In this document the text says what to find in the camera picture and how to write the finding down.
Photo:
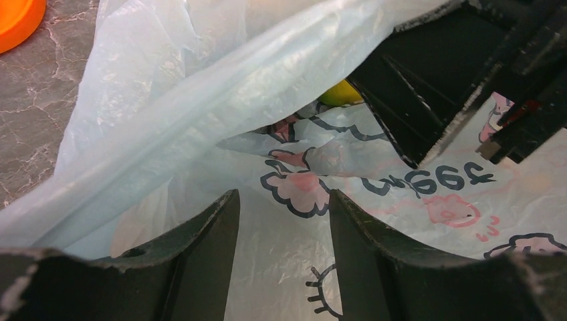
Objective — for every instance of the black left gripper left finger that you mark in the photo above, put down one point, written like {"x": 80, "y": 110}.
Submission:
{"x": 183, "y": 274}

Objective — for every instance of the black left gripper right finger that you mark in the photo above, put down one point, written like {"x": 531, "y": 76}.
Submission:
{"x": 384, "y": 274}

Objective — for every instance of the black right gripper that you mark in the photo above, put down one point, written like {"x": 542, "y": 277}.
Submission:
{"x": 416, "y": 81}

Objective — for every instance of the yellow fake fruit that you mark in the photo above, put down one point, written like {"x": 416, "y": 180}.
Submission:
{"x": 340, "y": 95}

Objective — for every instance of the light blue plastic bag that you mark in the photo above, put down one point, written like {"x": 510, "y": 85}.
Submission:
{"x": 183, "y": 101}

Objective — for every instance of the orange arch block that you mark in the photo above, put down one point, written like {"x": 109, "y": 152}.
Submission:
{"x": 19, "y": 19}

